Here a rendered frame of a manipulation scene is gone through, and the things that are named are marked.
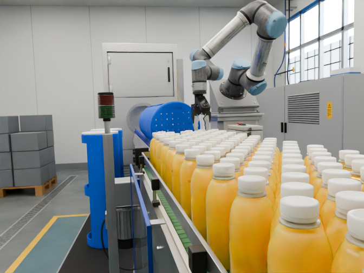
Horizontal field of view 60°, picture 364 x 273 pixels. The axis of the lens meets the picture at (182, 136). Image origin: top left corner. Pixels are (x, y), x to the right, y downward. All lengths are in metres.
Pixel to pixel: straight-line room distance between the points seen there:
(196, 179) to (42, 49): 6.72
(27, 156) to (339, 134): 4.10
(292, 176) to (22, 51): 7.07
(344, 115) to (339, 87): 0.24
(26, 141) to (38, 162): 0.34
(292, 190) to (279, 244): 0.08
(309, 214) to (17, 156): 4.96
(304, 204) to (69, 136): 6.78
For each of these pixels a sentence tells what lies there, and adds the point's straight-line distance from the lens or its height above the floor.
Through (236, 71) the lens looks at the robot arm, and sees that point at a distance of 2.02.
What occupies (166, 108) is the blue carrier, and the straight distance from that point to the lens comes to 1.74.
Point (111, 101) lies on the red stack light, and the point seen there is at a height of 1.23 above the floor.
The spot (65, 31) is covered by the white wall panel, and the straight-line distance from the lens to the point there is 7.21.
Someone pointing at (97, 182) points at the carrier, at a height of 0.66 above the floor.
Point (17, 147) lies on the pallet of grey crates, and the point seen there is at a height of 0.72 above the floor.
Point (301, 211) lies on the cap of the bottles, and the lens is 0.34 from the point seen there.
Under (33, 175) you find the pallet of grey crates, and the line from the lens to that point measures 5.15.
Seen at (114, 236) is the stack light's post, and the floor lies 0.69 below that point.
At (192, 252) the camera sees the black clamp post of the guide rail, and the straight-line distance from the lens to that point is 0.47.
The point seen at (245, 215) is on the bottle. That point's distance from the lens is 0.44.
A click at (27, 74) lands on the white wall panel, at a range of 7.28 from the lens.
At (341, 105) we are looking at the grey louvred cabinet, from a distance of 2.95.
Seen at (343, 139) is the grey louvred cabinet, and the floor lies 0.90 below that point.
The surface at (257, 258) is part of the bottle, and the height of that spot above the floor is 0.98.
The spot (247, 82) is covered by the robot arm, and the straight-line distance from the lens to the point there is 1.95.
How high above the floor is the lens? 1.18
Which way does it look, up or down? 5 degrees down
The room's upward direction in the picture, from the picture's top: 2 degrees counter-clockwise
